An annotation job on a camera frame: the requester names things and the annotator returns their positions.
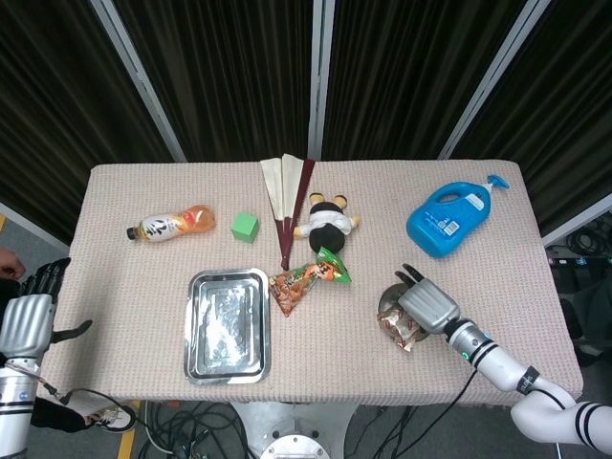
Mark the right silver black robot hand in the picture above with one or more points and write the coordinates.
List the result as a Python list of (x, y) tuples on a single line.
[(428, 306)]

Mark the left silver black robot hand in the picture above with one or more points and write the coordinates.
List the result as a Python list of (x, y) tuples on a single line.
[(26, 325)]

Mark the red white snack packet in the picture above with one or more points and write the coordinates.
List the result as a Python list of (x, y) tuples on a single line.
[(397, 330)]

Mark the green orange snack bag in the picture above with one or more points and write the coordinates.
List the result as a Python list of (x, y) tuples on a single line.
[(296, 287)]

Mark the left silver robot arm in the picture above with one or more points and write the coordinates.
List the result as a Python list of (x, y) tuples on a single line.
[(16, 406)]

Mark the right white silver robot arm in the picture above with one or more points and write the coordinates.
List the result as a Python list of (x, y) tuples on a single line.
[(502, 365)]

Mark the round steel plate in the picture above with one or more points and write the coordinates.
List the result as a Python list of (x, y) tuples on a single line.
[(389, 296)]

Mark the blue detergent jug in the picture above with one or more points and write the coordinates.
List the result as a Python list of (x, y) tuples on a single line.
[(442, 222)]

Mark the black trouser leg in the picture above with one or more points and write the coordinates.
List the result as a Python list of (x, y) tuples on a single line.
[(57, 416)]

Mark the pink woven tablecloth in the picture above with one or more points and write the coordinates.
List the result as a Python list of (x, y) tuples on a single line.
[(334, 373)]

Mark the black white plush doll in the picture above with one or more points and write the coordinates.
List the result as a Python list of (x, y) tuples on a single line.
[(327, 229)]

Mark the white black sneaker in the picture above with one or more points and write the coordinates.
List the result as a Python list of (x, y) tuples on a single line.
[(117, 420)]

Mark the black electronics box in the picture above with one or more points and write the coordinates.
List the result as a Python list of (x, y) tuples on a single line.
[(581, 262)]

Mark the orange tea bottle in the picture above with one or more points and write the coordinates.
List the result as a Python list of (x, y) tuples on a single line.
[(174, 224)]

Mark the cream maroon folding fan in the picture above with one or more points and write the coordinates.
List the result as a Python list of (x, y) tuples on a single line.
[(284, 191)]

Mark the green cube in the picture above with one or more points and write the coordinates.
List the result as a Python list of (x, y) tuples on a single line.
[(244, 227)]

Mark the rectangular steel tray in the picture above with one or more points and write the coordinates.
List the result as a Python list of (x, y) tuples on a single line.
[(227, 325)]

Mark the black pleated curtain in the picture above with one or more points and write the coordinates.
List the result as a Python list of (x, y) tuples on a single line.
[(225, 76), (564, 119), (411, 76), (57, 119)]

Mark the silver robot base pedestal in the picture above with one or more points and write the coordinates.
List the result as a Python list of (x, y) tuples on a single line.
[(294, 430)]

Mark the grey metal partition post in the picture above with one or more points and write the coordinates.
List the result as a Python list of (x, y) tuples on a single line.
[(138, 81), (492, 81), (319, 81)]

